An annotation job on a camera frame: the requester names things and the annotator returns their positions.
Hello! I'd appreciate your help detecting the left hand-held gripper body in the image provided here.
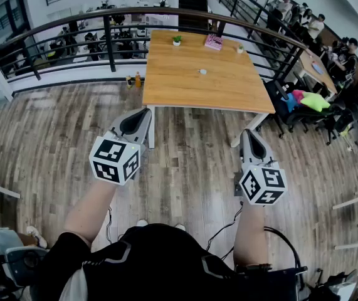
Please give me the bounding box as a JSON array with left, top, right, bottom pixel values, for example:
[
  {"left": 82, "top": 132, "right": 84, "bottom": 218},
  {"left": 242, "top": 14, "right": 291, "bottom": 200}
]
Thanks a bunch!
[{"left": 89, "top": 127, "right": 150, "bottom": 187}]

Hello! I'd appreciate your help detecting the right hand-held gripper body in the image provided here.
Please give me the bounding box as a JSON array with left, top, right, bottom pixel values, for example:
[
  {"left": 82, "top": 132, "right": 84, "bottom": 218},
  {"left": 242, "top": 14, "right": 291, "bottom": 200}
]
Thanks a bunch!
[{"left": 234, "top": 159, "right": 288, "bottom": 206}]

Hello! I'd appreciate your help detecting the person's left forearm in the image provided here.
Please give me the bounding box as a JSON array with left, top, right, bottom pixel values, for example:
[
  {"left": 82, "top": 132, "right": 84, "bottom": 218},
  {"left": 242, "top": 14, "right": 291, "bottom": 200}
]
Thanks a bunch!
[{"left": 63, "top": 179, "right": 118, "bottom": 249}]

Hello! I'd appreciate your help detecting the person's right forearm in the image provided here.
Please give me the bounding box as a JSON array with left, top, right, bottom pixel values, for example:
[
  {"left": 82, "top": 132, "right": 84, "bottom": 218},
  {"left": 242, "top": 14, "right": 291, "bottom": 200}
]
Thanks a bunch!
[{"left": 233, "top": 201, "right": 266, "bottom": 268}]

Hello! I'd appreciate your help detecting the white table leg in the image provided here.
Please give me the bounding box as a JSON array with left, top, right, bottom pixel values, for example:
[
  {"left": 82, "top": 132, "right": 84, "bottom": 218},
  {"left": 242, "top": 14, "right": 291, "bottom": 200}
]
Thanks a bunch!
[
  {"left": 230, "top": 112, "right": 269, "bottom": 149},
  {"left": 149, "top": 107, "right": 156, "bottom": 149}
]

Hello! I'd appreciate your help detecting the black office chair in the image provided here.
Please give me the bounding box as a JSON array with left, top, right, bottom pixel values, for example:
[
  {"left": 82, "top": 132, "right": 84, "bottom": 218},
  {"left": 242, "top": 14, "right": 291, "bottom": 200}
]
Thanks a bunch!
[{"left": 265, "top": 80, "right": 336, "bottom": 137}]

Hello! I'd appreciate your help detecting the blue cushion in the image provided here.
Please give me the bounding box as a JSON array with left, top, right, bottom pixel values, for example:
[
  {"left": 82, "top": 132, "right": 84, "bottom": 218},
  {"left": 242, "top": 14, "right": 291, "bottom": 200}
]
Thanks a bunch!
[{"left": 283, "top": 92, "right": 297, "bottom": 111}]

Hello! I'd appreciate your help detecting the pink cushion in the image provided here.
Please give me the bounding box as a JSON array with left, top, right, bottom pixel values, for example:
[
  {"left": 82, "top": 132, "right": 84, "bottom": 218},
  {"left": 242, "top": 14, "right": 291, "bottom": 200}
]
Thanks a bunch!
[{"left": 292, "top": 89, "right": 307, "bottom": 105}]

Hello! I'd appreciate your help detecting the green star cushion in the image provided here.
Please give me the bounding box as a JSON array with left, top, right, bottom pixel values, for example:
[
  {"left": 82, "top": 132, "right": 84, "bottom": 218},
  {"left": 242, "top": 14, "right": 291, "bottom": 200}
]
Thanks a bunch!
[{"left": 300, "top": 92, "right": 332, "bottom": 112}]

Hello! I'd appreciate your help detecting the black railing with wooden handrail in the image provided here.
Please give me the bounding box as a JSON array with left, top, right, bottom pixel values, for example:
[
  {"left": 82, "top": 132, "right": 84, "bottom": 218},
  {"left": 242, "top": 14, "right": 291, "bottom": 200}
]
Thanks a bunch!
[{"left": 0, "top": 6, "right": 310, "bottom": 83}]

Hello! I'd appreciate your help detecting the small wooden side table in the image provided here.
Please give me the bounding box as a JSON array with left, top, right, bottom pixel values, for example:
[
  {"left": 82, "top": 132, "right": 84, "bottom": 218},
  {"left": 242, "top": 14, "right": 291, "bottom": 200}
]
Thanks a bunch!
[{"left": 297, "top": 50, "right": 338, "bottom": 98}]

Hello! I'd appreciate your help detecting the person's black shirt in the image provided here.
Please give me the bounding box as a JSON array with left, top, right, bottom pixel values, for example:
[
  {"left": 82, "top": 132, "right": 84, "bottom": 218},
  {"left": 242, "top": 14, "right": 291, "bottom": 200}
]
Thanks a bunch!
[{"left": 34, "top": 223, "right": 302, "bottom": 301}]

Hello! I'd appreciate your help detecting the pink book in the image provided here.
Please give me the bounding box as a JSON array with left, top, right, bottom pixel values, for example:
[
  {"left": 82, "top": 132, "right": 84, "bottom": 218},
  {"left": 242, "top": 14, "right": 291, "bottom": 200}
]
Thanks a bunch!
[{"left": 204, "top": 33, "right": 224, "bottom": 51}]

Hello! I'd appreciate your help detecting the grey round-faced device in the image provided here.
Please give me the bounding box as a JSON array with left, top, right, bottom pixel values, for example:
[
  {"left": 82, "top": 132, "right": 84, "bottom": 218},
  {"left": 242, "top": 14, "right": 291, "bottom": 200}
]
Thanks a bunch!
[{"left": 4, "top": 246, "right": 50, "bottom": 287}]

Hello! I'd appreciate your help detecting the thin black cable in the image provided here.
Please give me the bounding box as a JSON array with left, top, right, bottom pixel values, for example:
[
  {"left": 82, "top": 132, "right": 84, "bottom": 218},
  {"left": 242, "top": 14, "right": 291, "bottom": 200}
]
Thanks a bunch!
[
  {"left": 206, "top": 205, "right": 244, "bottom": 260},
  {"left": 106, "top": 207, "right": 113, "bottom": 244}
]

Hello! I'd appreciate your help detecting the thick black cable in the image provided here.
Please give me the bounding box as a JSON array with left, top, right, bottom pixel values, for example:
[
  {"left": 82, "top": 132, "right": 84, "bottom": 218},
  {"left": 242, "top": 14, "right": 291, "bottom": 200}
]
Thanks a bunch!
[{"left": 263, "top": 226, "right": 302, "bottom": 274}]

